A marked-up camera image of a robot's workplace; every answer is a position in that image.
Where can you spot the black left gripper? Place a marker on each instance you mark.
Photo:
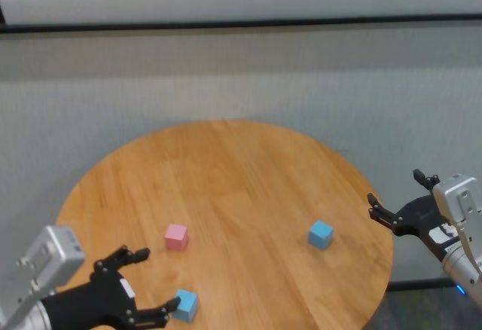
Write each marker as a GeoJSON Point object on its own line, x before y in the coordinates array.
{"type": "Point", "coordinates": [98, 300]}

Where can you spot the black wall rail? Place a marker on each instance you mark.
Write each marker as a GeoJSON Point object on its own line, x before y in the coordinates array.
{"type": "Point", "coordinates": [241, 22]}

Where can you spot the black floor rail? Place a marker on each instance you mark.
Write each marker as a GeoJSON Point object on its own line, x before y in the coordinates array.
{"type": "Point", "coordinates": [414, 285]}

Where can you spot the pink cube block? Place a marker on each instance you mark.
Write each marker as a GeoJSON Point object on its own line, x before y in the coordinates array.
{"type": "Point", "coordinates": [176, 236]}

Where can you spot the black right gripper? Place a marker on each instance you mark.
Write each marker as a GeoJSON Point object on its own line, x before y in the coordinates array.
{"type": "Point", "coordinates": [421, 217]}

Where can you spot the blue cube block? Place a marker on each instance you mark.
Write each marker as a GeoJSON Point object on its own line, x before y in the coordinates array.
{"type": "Point", "coordinates": [187, 305]}
{"type": "Point", "coordinates": [320, 235]}

